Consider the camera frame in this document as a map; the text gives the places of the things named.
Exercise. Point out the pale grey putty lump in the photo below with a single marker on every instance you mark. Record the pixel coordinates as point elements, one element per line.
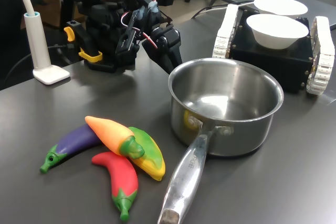
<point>153,6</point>

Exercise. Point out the white bowl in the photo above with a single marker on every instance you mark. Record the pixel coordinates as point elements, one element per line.
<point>281,6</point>
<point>275,32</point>

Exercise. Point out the yellow green toy corn cob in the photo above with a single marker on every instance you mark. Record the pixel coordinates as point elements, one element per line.
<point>152,155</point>

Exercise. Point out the red toy chilli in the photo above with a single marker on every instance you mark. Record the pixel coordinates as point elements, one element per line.
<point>120,174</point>

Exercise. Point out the black yellow table clamp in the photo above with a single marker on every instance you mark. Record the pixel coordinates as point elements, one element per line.
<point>88,45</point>

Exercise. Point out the white post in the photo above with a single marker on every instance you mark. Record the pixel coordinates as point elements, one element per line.
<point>39,45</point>

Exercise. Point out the orange toy carrot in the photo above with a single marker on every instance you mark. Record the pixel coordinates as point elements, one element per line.
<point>110,132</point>

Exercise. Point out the purple toy aubergine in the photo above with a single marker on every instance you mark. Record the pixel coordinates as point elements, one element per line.
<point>76,140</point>

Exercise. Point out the black vehicle with white tracks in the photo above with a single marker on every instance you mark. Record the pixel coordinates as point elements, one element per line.
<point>262,58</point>

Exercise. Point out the small black camera board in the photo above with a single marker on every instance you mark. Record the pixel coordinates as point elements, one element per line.
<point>126,39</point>

